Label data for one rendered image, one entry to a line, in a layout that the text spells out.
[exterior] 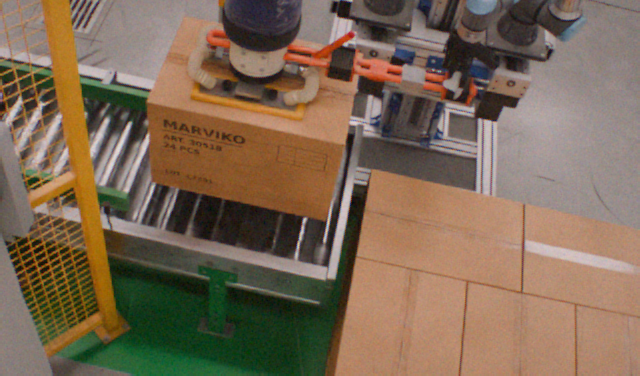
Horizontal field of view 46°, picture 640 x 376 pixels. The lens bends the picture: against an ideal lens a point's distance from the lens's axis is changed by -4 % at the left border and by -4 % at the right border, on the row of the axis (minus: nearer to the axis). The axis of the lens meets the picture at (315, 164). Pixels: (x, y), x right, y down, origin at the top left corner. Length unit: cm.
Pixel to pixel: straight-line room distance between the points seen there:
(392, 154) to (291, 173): 110
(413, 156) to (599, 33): 182
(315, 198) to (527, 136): 179
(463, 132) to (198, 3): 163
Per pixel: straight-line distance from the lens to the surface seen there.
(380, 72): 229
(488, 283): 277
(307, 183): 244
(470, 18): 213
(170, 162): 252
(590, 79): 453
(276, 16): 211
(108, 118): 301
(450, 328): 264
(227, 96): 231
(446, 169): 346
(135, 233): 263
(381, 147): 345
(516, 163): 389
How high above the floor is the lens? 280
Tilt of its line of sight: 51 degrees down
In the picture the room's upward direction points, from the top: 12 degrees clockwise
